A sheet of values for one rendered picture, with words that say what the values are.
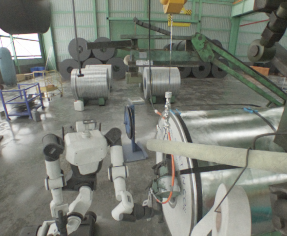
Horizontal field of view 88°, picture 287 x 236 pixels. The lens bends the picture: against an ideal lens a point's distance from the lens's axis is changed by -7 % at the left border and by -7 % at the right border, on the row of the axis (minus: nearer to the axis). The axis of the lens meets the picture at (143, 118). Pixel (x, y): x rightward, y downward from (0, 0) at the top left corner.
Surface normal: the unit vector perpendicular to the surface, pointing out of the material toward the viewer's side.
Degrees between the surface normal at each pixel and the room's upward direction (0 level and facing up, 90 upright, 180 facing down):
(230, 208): 25
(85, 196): 90
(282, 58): 41
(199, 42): 90
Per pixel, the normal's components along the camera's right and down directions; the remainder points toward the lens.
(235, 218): -0.18, -0.55
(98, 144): 0.44, -0.41
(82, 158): 0.51, 0.36
